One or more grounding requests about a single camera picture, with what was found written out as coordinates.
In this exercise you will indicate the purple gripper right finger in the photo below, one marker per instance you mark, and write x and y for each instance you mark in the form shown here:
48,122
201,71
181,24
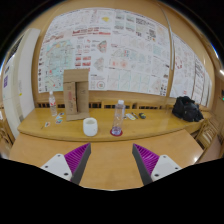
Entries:
151,166

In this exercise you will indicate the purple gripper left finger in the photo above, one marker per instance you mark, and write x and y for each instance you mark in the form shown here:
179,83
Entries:
70,166

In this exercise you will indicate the clear plastic water bottle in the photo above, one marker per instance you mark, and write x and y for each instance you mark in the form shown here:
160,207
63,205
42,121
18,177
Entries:
118,115

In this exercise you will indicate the white cup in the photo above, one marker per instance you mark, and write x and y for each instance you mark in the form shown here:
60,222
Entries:
90,127

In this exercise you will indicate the small dark green object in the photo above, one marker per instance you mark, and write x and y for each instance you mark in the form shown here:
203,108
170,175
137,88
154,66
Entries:
142,115

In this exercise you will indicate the wooden chair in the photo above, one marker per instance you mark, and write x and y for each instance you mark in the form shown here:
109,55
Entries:
208,132

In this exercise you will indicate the black backpack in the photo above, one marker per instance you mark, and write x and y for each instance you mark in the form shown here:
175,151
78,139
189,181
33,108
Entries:
186,109

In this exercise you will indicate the clear bottle near box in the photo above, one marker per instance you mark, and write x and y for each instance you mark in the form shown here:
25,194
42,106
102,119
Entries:
52,103

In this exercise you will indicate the brown cardboard box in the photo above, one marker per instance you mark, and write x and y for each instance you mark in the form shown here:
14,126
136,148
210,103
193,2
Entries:
76,94

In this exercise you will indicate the white air conditioner unit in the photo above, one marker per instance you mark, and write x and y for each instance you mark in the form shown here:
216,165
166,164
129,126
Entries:
17,94

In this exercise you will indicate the right wall poster sheet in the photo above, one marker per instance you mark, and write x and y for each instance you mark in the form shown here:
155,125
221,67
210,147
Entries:
190,76

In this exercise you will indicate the large wall poster sheet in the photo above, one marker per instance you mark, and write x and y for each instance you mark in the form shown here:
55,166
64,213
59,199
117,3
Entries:
122,50

